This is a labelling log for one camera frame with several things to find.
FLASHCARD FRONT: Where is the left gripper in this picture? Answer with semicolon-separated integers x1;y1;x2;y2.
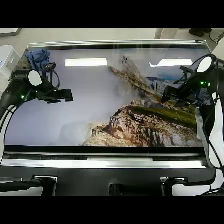
46;87;74;104

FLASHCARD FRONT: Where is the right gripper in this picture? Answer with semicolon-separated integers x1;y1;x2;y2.
161;84;183;104

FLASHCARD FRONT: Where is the blue garment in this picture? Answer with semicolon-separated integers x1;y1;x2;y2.
26;48;52;72

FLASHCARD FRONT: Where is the black cable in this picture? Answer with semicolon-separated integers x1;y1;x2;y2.
49;68;62;90
199;105;224;172

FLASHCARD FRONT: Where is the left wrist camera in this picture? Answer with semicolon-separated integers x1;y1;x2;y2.
44;61;58;73

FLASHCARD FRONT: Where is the silver frame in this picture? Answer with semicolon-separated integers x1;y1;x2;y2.
0;39;218;197

